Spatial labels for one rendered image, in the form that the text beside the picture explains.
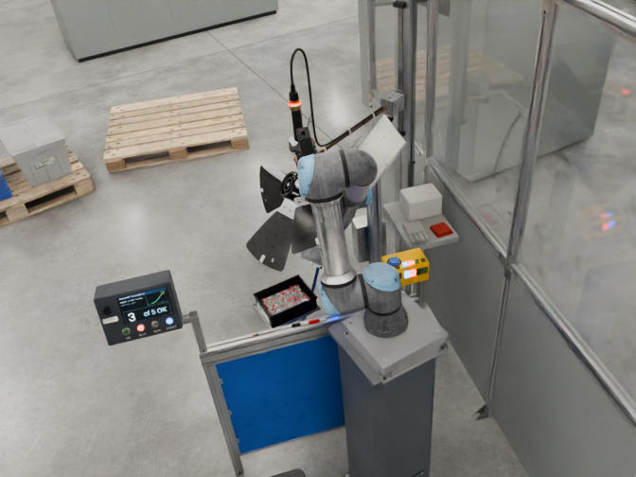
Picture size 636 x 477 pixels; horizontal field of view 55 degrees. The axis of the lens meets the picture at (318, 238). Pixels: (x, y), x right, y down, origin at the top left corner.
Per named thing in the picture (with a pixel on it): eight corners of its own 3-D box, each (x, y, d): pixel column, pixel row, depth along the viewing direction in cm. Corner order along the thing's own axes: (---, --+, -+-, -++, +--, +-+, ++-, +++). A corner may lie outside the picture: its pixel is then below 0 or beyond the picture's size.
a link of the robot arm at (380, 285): (406, 309, 201) (404, 278, 193) (365, 317, 200) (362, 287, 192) (397, 285, 210) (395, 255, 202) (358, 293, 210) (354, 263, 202)
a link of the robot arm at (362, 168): (379, 136, 179) (366, 180, 228) (342, 143, 179) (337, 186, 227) (388, 173, 177) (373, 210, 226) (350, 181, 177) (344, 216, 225)
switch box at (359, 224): (386, 256, 308) (386, 221, 294) (358, 263, 306) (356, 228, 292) (380, 245, 315) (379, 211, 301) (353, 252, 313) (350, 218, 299)
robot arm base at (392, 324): (417, 323, 209) (415, 301, 203) (382, 344, 203) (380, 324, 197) (388, 299, 219) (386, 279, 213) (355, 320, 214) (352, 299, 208)
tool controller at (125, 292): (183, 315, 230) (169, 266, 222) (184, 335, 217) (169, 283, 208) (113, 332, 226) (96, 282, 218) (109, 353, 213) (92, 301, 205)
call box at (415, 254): (418, 266, 248) (419, 246, 242) (429, 282, 240) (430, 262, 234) (381, 275, 246) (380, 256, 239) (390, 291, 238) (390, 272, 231)
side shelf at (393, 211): (428, 199, 308) (428, 194, 306) (458, 241, 280) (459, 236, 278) (382, 209, 304) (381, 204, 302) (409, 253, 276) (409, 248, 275)
